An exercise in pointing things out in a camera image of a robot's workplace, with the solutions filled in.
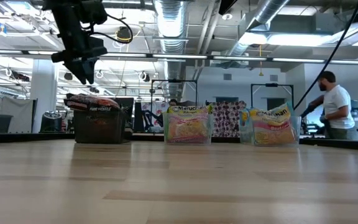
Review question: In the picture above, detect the black Fire Noodle ramen pack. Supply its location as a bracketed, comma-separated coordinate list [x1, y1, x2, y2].
[63, 92, 123, 113]

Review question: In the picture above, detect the long ceiling light bar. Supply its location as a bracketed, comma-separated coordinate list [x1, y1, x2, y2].
[0, 48, 358, 67]

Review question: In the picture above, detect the white pillar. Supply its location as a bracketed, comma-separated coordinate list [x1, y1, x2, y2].
[29, 58, 58, 133]

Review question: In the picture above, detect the grey office chair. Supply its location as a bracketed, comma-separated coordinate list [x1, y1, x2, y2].
[0, 114, 14, 134]

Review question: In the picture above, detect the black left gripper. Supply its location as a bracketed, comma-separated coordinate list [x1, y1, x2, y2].
[50, 0, 109, 85]

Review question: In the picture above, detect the black hanging cable reel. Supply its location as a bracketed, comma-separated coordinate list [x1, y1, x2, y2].
[116, 26, 133, 43]

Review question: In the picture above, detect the clear plastic bin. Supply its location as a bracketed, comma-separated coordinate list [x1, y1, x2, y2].
[162, 105, 214, 146]
[239, 105, 303, 147]

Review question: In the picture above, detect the silver ventilation duct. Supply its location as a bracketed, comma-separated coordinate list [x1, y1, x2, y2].
[154, 0, 192, 100]
[219, 0, 291, 68]

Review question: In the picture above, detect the black metal frame stand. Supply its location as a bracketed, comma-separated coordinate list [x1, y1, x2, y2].
[250, 83, 295, 114]
[150, 79, 198, 111]

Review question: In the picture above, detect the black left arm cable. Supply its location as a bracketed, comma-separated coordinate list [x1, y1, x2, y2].
[90, 14, 134, 45]

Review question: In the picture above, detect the patterned chair back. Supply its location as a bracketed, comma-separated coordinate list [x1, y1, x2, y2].
[206, 100, 247, 138]

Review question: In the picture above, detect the black round container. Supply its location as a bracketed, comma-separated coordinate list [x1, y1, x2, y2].
[40, 111, 63, 133]

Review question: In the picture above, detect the white fabric partition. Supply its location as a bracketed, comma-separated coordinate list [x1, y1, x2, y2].
[0, 97, 36, 134]

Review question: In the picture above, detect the dark grey plastic bin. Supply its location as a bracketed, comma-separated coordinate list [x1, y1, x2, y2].
[73, 108, 127, 145]

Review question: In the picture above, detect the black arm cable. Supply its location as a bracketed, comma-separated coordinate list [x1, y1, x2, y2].
[293, 0, 358, 111]
[90, 14, 134, 45]

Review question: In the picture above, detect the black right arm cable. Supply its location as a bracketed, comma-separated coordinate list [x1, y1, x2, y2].
[293, 0, 358, 111]

